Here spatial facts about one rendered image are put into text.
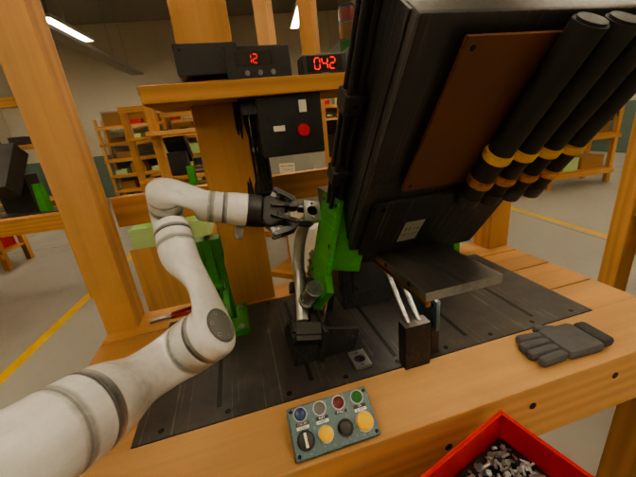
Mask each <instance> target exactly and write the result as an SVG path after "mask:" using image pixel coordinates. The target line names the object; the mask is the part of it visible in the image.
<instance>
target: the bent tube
mask: <svg viewBox="0 0 636 477"><path fill-rule="evenodd" d="M303 208H304V214H303V216H302V218H304V221H312V222H321V212H320V202H315V201H306V200H304V201H303ZM308 231H309V227H302V226H297V229H296V233H295V238H294V245H293V274H294V289H295V305H296V321H297V322H308V321H309V309H304V308H302V307H301V306H300V305H299V302H298V298H299V296H300V294H301V293H303V292H304V291H305V289H306V286H307V283H306V272H305V244H306V238H307V234H308Z"/></svg>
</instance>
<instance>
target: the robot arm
mask: <svg viewBox="0 0 636 477"><path fill-rule="evenodd" d="M145 196H146V201H147V206H148V210H149V214H150V221H151V224H152V227H153V233H154V239H155V244H156V248H157V253H158V256H159V259H160V261H161V263H162V265H163V266H164V268H165V269H166V270H167V271H168V272H169V273H170V274H171V275H172V276H174V277H175V278H176V279H178V280H179V281H180V282H181V283H182V284H183V285H184V286H185V287H186V289H187V291H188V293H189V297H190V301H191V312H190V313H189V314H188V315H187V316H185V317H184V318H183V319H181V320H180V321H178V322H177V323H176V324H174V325H173V326H171V327H170V328H169V329H167V330H166V331H165V332H164V333H163V334H162V335H160V336H159V337H158V338H156V339H155V340H153V341H152V342H151V343H149V344H147V345H146V346H144V347H143V348H141V349H139V350H138V351H136V352H135V353H133V354H132V355H130V356H128V357H125V358H122V359H118V360H113V361H108V362H101V363H97V364H94V365H91V366H88V367H85V368H83V369H81V370H79V371H77V372H74V373H72V374H70V375H68V376H66V377H64V378H62V379H60V380H57V381H55V382H53V383H51V384H49V385H47V386H46V387H44V388H42V389H40V390H38V391H36V392H34V393H32V394H30V395H28V396H26V397H23V398H22V399H20V400H18V401H16V402H14V403H12V404H10V405H9V406H7V407H6V408H4V409H2V410H0V477H80V476H81V474H82V473H83V472H85V471H86V470H87V469H88V468H90V467H91V466H92V465H93V464H94V463H95V462H97V461H98V460H99V459H100V458H101V457H103V456H104V455H105V454H106V453H107V452H108V451H110V450H111V449H112V448H113V447H114V446H116V445H117V444H118V443H119V442H120V441H121V440H122V439H123V438H124V437H125V436H126V435H127V434H128V433H129V432H130V431H131V430H132V429H133V427H134V426H135V425H136V424H137V423H138V421H139V420H140V419H141V417H142V416H143V415H144V413H145V412H146V411H147V410H148V409H149V407H150V406H151V405H152V403H153V402H154V401H155V400H156V399H158V398H159V397H160V396H162V395H163V394H165V393H166V392H168V391H169V390H171V389H172V388H174V387H175V386H177V385H179V384H180V383H182V382H184V381H185V380H188V379H190V378H192V377H194V376H196V375H198V374H199V373H201V372H203V371H204V370H205V369H206V368H208V367H210V366H211V365H213V364H214V363H216V362H218V361H219V360H221V359H222V358H224V357H225V356H227V355H228V354H229V353H230V352H231V351H232V350H233V348H234V346H235V343H236V332H235V329H234V326H233V323H232V320H231V318H230V315H229V313H228V311H227V309H226V307H225V305H224V304H223V302H222V300H221V297H220V295H219V293H218V291H217V289H216V287H215V285H214V283H213V282H212V280H211V278H210V276H209V274H208V272H207V270H206V268H205V267H204V265H203V262H202V260H201V257H200V255H199V252H198V249H197V245H196V242H195V239H194V236H193V233H192V229H191V227H190V224H189V223H188V221H187V220H186V216H185V211H184V208H187V209H189V210H192V211H193V213H194V214H195V217H196V218H197V220H199V221H207V222H217V223H226V224H231V225H235V239H243V230H244V226H251V227H265V228H267V229H270V231H271V233H272V239H280V238H283V237H285V236H287V235H290V234H293V233H294V232H295V230H296V228H297V226H302V227H311V226H312V225H313V224H314V222H312V221H304V218H300V219H298V218H295V217H291V216H290V215H287V214H285V213H287V212H295V211H297V212H300V213H304V208H303V205H302V204H301V203H298V202H297V201H296V198H295V196H293V195H292V194H290V193H288V192H286V191H284V190H282V189H280V188H278V187H276V186H275V187H274V189H273V192H272V194H271V195H269V196H266V197H263V196H261V195H256V194H248V193H239V192H219V191H212V190H204V189H202V188H199V187H197V186H194V185H190V184H187V183H184V182H181V181H179V180H175V179H171V178H159V179H155V180H152V181H150V182H149V183H148V184H147V185H146V188H145ZM278 199H279V200H281V201H283V202H280V201H279V200H278ZM277 225H283V226H287V225H288V226H287V227H284V228H281V229H280V228H275V227H276V226H277Z"/></svg>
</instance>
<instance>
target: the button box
mask: <svg viewBox="0 0 636 477"><path fill-rule="evenodd" d="M354 391H359V392H361V394H362V401H361V402H359V403H356V402H354V401H353V400H352V398H351V394H352V392H354ZM335 397H341V398H342V399H343V400H344V406H343V407H342V408H341V409H337V408H335V407H334V405H333V399H334V398H335ZM317 402H323V403H324V404H325V407H326V409H325V411H324V413H323V414H321V415H317V414H316V413H315V412H314V405H315V403H317ZM298 408H303V409H304V410H305V411H306V417H305V419H304V420H302V421H298V420H297V419H296V418H295V417H294V412H295V410H296V409H298ZM360 412H368V413H369V414H370V415H371V416H373V419H374V424H373V427H372V428H371V429H370V430H369V431H363V430H361V429H360V428H359V427H358V425H357V416H358V414H359V413H360ZM286 413H287V419H288V424H289V429H290V434H291V442H292V447H293V452H294V456H295V461H296V464H297V463H301V462H304V461H307V460H309V459H312V458H315V457H318V456H320V455H323V454H326V453H329V452H332V451H336V450H339V449H342V448H344V447H347V446H350V445H353V444H356V443H359V442H362V441H364V440H366V439H369V438H372V437H375V436H378V435H380V427H379V424H378V422H377V420H376V417H375V414H374V411H373V408H372V405H371V402H370V399H369V396H368V394H367V391H366V388H365V387H364V386H362V387H359V388H356V389H352V390H349V391H346V392H343V393H340V394H337V395H334V396H330V397H325V398H322V399H318V400H315V401H313V402H310V403H306V404H303V405H300V406H296V407H293V408H290V409H288V410H287V411H286ZM343 419H348V420H350V421H351V422H352V424H353V431H352V433H351V434H350V435H342V434H341V433H340V431H339V424H340V422H341V421H342V420H343ZM326 425H327V426H329V427H331V429H332V430H333V438H332V439H331V441H329V442H323V441H322V440H321V439H320V436H319V432H320V429H321V428H322V427H323V426H326ZM302 432H310V433H311V434H312V435H313V438H314V443H313V446H312V447H311V448H310V449H309V450H302V449H301V448H300V446H299V444H298V438H299V435H300V434H301V433H302Z"/></svg>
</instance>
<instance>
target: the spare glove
mask: <svg viewBox="0 0 636 477"><path fill-rule="evenodd" d="M532 331H533V333H527V334H522V335H518V336H516V343H517V344H518V345H519V351H520V352H522V353H526V354H525V356H526V358H527V359H528V360H530V361H535V360H538V364H539V366H541V367H544V368H546V367H548V366H551V365H554V364H557V363H559V362H564V361H566V360H567V359H570V360H573V359H577V358H581V357H584V356H588V355H591V354H594V353H597V352H600V351H602V350H603V349H604V347H607V346H610V345H612V344H613V342H614V339H613V338H612V337H611V336H609V335H608V334H606V333H604V332H603V331H601V330H599V329H597V328H595V327H593V326H591V325H589V324H587V323H585V322H578V323H575V324H574V325H572V324H567V323H566V324H562V325H558V326H542V325H534V326H533V327H532Z"/></svg>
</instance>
